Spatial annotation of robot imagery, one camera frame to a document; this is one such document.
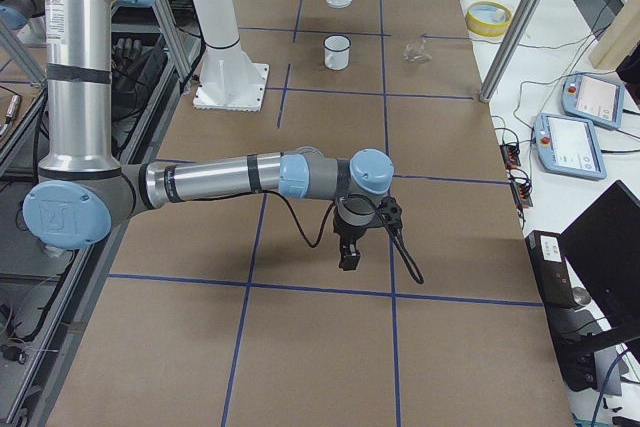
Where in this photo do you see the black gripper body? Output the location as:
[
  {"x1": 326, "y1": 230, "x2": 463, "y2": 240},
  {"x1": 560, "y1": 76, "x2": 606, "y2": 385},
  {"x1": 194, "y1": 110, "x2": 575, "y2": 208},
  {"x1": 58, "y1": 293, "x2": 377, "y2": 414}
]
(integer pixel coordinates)
[{"x1": 333, "y1": 219, "x2": 369, "y2": 245}]

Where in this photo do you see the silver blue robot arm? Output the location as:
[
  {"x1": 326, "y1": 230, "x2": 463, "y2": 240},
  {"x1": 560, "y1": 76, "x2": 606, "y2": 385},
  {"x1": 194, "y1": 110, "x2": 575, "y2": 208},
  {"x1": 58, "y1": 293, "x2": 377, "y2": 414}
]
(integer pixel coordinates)
[{"x1": 22, "y1": 0, "x2": 400, "y2": 271}]

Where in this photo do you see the white enamel cup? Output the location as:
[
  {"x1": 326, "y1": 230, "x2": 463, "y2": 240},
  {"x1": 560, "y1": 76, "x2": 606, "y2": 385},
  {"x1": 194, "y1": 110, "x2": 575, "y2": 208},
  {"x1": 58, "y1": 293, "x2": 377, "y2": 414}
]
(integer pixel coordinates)
[{"x1": 323, "y1": 35, "x2": 351, "y2": 71}]

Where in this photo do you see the clear plastic funnel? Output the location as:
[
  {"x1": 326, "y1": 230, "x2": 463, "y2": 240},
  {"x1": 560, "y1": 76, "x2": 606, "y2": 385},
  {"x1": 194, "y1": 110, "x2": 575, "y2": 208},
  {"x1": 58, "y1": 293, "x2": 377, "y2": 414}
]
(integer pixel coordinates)
[{"x1": 403, "y1": 36, "x2": 432, "y2": 64}]

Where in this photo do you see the yellow tape roll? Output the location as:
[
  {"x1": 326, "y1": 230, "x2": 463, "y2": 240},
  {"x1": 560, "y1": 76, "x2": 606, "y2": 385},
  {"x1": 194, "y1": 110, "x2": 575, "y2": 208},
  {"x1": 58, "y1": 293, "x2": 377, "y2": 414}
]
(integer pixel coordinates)
[{"x1": 465, "y1": 1, "x2": 513, "y2": 37}]

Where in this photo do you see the orange connector module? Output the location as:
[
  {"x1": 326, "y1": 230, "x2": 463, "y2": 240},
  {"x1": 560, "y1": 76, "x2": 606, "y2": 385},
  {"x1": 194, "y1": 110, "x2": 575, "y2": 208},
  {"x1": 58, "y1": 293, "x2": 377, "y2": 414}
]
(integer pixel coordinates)
[
  {"x1": 510, "y1": 178, "x2": 533, "y2": 209},
  {"x1": 500, "y1": 143, "x2": 521, "y2": 169}
]

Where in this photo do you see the near blue teach pendant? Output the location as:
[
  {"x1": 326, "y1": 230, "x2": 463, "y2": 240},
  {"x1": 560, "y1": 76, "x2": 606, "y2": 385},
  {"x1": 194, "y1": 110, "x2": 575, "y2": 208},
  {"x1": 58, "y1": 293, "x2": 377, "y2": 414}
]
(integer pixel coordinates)
[{"x1": 533, "y1": 113, "x2": 607, "y2": 180}]

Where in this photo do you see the blue teach pendant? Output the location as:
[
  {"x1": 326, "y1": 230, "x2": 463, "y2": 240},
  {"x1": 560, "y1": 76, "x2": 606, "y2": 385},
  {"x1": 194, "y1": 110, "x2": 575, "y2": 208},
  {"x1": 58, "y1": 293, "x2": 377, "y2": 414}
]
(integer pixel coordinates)
[
  {"x1": 533, "y1": 113, "x2": 607, "y2": 180},
  {"x1": 561, "y1": 73, "x2": 624, "y2": 130}
]

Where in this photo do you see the black desktop computer box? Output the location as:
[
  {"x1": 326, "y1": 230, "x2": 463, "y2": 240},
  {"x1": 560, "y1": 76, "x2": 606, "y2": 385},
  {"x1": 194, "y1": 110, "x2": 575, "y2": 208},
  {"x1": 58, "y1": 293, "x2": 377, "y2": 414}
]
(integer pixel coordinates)
[{"x1": 526, "y1": 230, "x2": 622, "y2": 396}]

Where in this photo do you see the black monitor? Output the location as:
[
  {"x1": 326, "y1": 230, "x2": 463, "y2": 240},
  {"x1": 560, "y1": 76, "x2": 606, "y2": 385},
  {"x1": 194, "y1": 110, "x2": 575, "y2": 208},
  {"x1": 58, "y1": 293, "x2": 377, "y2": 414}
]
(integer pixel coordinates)
[{"x1": 559, "y1": 180, "x2": 640, "y2": 326}]

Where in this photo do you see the far blue teach pendant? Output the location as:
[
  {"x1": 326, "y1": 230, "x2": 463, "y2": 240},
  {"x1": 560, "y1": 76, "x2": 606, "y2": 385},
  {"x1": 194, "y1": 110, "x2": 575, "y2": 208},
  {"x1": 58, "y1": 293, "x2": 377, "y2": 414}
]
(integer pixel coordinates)
[{"x1": 561, "y1": 73, "x2": 624, "y2": 130}]

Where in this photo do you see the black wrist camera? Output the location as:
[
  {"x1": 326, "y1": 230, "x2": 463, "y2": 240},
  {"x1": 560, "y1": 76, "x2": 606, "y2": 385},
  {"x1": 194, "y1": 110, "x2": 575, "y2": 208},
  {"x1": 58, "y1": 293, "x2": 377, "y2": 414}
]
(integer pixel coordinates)
[{"x1": 376, "y1": 196, "x2": 403, "y2": 236}]

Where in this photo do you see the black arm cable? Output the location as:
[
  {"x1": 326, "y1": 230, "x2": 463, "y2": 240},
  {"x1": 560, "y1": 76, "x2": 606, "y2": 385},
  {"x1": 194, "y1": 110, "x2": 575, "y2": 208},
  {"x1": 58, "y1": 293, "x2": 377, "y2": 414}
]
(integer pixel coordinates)
[{"x1": 264, "y1": 190, "x2": 426, "y2": 284}]

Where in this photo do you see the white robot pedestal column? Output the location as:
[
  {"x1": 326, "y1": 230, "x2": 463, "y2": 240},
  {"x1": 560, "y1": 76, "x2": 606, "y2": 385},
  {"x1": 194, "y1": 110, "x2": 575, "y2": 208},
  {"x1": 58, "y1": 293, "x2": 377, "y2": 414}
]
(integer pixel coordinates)
[{"x1": 193, "y1": 0, "x2": 269, "y2": 112}]

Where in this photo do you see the aluminium frame post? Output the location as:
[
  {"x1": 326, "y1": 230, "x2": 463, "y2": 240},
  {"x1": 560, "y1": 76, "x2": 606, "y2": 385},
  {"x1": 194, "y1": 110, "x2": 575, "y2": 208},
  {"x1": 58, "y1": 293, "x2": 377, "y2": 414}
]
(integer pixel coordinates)
[{"x1": 479, "y1": 0, "x2": 541, "y2": 103}]

